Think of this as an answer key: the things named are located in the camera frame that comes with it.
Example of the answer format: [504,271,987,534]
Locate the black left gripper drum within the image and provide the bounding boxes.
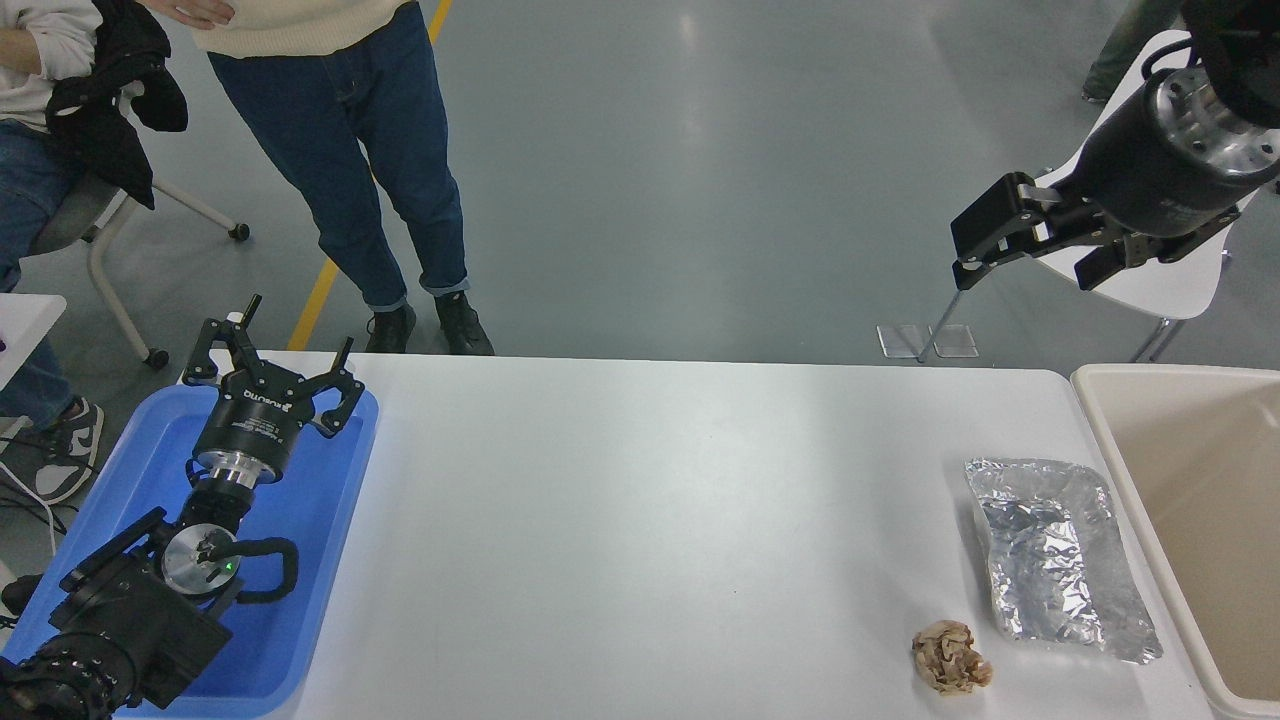
[191,362,314,474]

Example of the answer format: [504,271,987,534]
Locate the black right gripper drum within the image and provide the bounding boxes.
[1070,92,1261,241]

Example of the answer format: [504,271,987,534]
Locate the silver foil plate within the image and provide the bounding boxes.
[964,457,1164,664]

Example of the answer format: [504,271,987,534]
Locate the standing person's right hand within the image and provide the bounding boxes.
[140,0,237,29]

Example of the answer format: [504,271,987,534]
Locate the white shell chair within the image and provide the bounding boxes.
[918,30,1263,364]

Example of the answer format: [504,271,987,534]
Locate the blue plastic tray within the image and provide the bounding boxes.
[0,383,381,719]

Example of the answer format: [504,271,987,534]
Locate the distant person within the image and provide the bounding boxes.
[1080,0,1187,104]

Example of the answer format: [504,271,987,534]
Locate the grey wheeled chair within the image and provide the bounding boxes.
[30,85,251,369]

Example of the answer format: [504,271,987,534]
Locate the small white side table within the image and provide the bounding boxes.
[0,293,68,393]

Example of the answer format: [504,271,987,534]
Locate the standing person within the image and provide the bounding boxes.
[140,0,496,357]

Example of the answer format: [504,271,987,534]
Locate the large pale plastic bin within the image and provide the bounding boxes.
[1070,363,1280,720]

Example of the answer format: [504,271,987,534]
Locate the seated person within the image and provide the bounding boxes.
[0,0,106,506]

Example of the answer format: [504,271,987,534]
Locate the black jacket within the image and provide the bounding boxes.
[45,0,189,211]

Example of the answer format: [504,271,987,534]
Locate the small black floor object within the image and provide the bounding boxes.
[0,573,46,617]

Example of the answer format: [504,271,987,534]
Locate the crumpled tan paper ball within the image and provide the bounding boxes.
[911,620,994,696]

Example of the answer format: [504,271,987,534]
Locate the white floor cable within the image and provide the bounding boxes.
[0,458,61,557]

